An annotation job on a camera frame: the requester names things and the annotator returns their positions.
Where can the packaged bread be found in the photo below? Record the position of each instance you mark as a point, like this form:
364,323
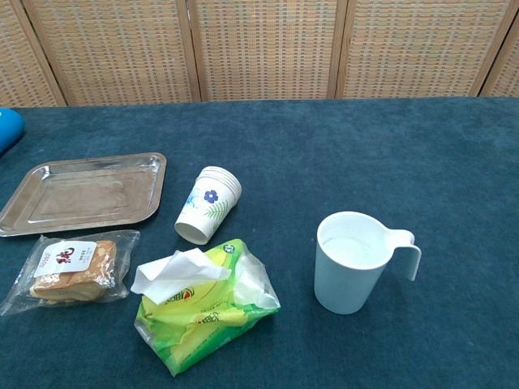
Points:
77,271

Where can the silver metal tray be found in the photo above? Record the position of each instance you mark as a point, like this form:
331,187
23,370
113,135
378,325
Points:
93,194

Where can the floral paper cup stack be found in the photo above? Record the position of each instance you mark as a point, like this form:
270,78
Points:
207,206

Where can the teal tablecloth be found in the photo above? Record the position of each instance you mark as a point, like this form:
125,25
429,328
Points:
324,162

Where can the green tissue pack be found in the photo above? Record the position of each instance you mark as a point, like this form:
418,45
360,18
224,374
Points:
211,308

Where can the woven folding screen panel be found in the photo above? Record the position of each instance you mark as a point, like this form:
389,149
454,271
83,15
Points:
507,73
417,44
267,48
20,73
117,52

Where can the blue rounded object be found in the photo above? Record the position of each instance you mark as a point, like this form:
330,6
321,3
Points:
7,129

